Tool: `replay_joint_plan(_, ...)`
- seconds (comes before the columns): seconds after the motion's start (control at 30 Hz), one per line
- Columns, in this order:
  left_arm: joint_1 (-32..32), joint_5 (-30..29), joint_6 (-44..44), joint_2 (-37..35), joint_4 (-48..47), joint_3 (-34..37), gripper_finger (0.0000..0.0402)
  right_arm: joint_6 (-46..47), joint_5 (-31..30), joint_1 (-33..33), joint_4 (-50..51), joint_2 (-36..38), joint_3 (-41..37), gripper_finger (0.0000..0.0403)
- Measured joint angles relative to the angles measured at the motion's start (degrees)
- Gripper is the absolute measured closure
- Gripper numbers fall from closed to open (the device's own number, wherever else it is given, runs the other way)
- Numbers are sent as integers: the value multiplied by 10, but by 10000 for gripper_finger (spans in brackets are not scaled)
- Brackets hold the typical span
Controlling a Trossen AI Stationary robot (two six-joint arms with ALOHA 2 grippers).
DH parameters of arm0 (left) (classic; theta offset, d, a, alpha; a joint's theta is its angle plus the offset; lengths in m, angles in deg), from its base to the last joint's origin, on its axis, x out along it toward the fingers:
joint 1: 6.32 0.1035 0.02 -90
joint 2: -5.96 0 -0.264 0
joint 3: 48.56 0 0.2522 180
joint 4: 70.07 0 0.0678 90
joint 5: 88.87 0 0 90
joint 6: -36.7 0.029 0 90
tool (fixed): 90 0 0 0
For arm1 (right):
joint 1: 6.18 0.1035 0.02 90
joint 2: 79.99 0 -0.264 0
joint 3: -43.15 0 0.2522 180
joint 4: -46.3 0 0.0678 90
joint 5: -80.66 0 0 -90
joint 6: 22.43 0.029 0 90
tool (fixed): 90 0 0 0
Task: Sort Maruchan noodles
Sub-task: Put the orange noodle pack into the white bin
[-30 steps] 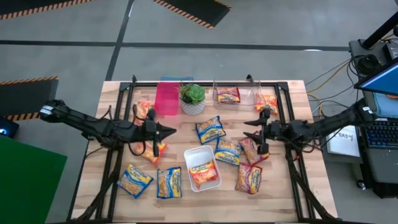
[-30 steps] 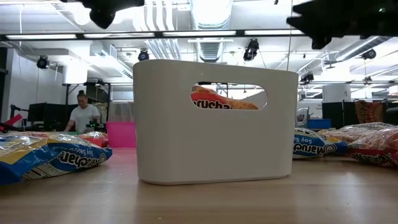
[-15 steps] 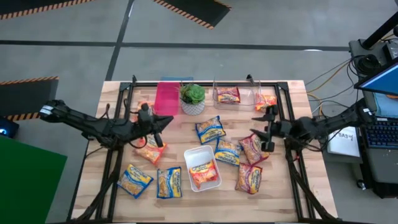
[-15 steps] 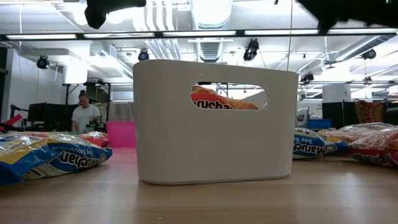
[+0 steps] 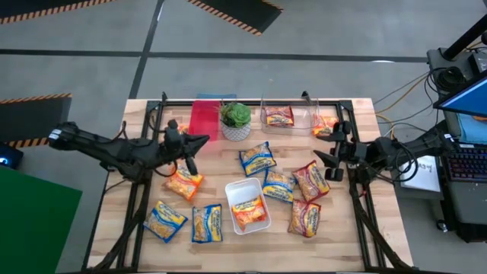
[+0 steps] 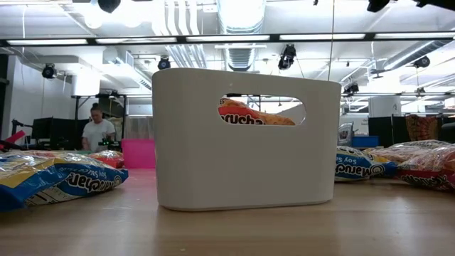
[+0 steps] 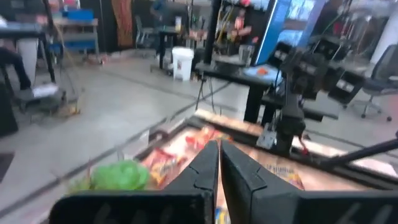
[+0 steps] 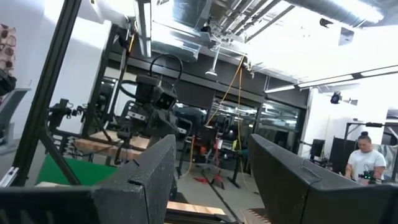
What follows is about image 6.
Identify blue Maruchan ramen pack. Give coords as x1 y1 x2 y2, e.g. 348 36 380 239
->
0 149 129 213
334 145 398 183

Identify person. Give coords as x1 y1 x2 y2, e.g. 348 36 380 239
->
81 102 117 152

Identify long ceiling light rail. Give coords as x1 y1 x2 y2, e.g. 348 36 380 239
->
0 32 455 47

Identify black metal rack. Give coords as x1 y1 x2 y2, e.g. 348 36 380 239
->
70 92 128 143

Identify black partition panel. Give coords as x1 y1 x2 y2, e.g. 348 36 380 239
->
368 115 408 147

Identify white plastic bin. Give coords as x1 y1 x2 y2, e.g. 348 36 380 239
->
151 67 343 213

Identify orange Maruchan ramen pack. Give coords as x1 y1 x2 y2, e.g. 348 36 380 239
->
217 97 296 126
88 149 125 169

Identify pink plastic bin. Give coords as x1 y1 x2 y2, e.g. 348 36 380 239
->
121 138 156 169

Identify red object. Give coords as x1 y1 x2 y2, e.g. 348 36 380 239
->
0 129 26 150

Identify colourful patterned cloth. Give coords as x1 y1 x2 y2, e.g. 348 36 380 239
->
405 113 441 142

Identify black computer monitors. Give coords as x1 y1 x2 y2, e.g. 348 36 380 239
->
31 117 90 150

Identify silver ceiling air duct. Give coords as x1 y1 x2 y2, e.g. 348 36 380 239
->
216 0 267 72

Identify red Maruchan ramen pack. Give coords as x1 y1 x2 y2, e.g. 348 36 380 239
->
395 144 455 193
364 139 453 163

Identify black device with green lights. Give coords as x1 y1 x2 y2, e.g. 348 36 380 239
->
97 137 122 152

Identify blue storage box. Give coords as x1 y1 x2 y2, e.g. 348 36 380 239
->
351 135 380 149

